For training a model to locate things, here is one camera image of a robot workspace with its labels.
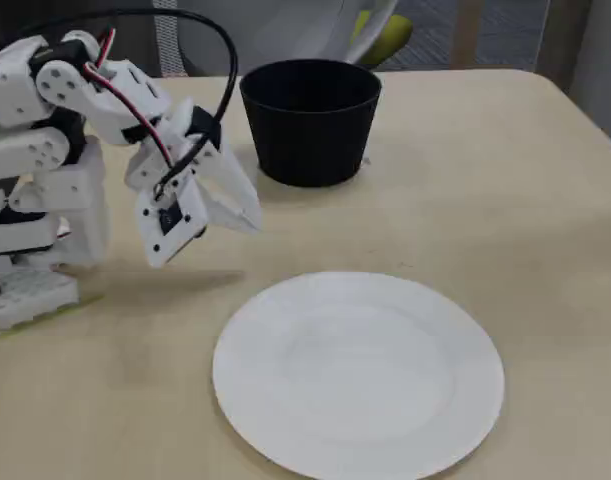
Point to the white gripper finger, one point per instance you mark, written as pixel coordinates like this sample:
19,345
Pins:
237,190
220,212

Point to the black pot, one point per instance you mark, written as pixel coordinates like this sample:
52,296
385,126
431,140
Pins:
310,140

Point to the white round plate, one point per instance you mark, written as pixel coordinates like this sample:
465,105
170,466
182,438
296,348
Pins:
360,380

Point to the yellow-green base sheet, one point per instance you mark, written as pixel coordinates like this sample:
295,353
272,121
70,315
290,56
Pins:
92,299

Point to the white perforated base block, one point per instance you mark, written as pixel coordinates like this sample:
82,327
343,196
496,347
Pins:
30,297

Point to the white chair green cushion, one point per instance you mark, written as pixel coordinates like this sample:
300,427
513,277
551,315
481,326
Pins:
295,30

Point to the white wrist camera board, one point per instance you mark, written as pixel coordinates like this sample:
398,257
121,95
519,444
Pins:
155,245

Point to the wooden partition frame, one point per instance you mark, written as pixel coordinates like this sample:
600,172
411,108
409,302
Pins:
465,30

